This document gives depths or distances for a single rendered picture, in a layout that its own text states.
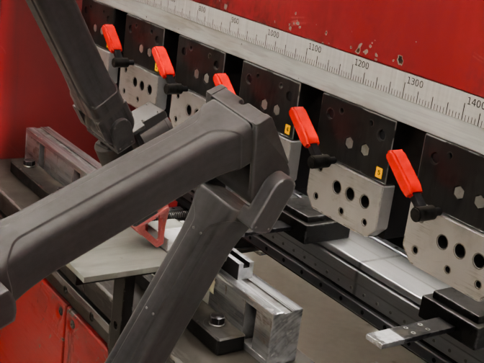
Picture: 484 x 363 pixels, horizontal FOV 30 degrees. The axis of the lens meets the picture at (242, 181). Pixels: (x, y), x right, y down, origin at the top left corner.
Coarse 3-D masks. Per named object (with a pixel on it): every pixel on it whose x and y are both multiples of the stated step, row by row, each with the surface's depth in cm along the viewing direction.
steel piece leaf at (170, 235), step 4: (148, 228) 156; (152, 228) 155; (172, 228) 161; (176, 228) 161; (180, 228) 162; (148, 232) 156; (152, 232) 155; (156, 232) 154; (168, 232) 159; (172, 232) 160; (176, 232) 160; (156, 236) 154; (164, 236) 152; (168, 236) 157; (172, 236) 158; (164, 240) 152; (168, 240) 151; (172, 240) 156; (164, 244) 152; (168, 244) 154; (164, 248) 152; (168, 248) 152
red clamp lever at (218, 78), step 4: (216, 76) 140; (220, 76) 140; (224, 76) 140; (216, 80) 140; (220, 80) 139; (224, 80) 140; (228, 80) 140; (216, 84) 140; (224, 84) 139; (228, 84) 140; (228, 88) 139; (232, 88) 139
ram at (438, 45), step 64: (128, 0) 170; (192, 0) 152; (256, 0) 136; (320, 0) 124; (384, 0) 114; (448, 0) 105; (256, 64) 138; (384, 64) 115; (448, 64) 106; (448, 128) 107
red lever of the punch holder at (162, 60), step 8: (160, 48) 155; (160, 56) 154; (168, 56) 155; (160, 64) 154; (168, 64) 154; (160, 72) 154; (168, 72) 153; (168, 80) 153; (168, 88) 152; (176, 88) 152; (184, 88) 154
